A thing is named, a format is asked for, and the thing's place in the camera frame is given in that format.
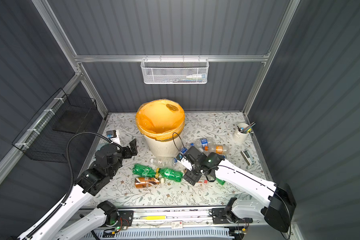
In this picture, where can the green bottle yellow cap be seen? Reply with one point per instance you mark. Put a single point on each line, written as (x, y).
(221, 182)

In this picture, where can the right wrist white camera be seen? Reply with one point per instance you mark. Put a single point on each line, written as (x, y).
(184, 162)

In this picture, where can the brown label tea bottle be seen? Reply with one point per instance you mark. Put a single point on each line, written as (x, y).
(146, 182)

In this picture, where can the orange plastic bin liner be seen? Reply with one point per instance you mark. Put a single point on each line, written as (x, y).
(159, 119)

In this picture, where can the black wire side basket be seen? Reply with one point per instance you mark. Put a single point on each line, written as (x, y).
(45, 138)

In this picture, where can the left green soda bottle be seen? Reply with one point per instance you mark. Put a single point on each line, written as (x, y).
(145, 171)

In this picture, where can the clear bottle red label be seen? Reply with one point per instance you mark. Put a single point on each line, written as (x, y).
(202, 181)

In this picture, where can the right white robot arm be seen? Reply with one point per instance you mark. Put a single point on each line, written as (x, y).
(276, 202)

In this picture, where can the cream ribbed waste bin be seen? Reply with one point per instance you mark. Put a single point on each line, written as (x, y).
(167, 148)

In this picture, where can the blue label water bottle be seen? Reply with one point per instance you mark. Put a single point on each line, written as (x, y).
(183, 149)

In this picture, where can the right green soda bottle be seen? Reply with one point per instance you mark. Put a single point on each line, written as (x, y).
(170, 174)

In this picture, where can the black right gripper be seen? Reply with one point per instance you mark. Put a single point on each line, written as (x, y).
(190, 177)

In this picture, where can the clear bottle white cap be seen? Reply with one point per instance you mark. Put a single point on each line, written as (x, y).
(164, 162)

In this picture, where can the white wire wall basket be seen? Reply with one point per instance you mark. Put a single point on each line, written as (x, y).
(175, 72)

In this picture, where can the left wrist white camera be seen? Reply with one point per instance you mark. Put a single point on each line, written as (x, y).
(113, 137)

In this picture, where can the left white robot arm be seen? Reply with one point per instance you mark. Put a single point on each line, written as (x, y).
(109, 159)

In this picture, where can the green soda bottle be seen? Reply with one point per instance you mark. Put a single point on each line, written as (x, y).
(145, 171)
(170, 174)

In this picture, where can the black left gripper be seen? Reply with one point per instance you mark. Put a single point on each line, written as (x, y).
(128, 154)

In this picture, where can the wrist white camera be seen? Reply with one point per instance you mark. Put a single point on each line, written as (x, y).
(113, 137)
(184, 162)

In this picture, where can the yellow tool on rail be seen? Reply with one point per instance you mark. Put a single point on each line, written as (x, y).
(154, 218)

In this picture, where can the white pencil cup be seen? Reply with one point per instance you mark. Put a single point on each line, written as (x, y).
(242, 132)

